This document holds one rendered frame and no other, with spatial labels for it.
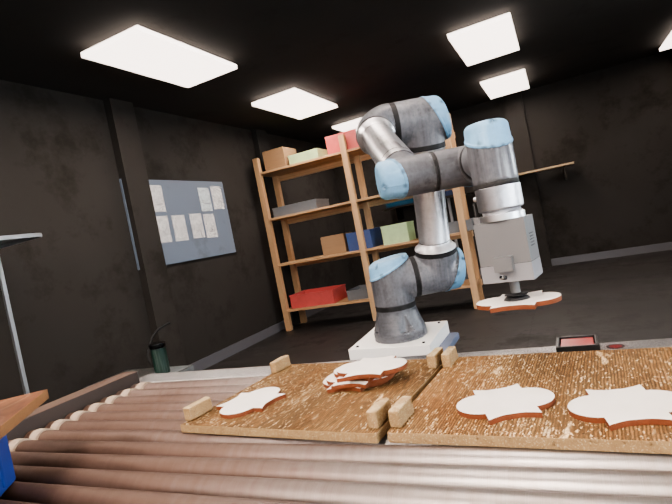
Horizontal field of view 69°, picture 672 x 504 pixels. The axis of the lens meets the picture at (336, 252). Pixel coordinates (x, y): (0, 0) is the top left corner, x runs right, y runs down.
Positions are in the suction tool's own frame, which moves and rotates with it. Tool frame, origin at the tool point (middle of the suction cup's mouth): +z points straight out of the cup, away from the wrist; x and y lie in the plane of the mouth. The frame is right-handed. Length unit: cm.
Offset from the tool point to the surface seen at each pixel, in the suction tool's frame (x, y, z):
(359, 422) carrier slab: -24.6, -19.8, 11.2
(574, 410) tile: -18.4, 9.9, 10.4
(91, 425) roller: -32, -87, 13
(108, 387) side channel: -16, -107, 11
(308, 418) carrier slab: -24.5, -30.0, 11.2
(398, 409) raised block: -25.0, -12.2, 8.6
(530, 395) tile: -13.8, 3.4, 10.4
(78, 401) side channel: -25, -105, 11
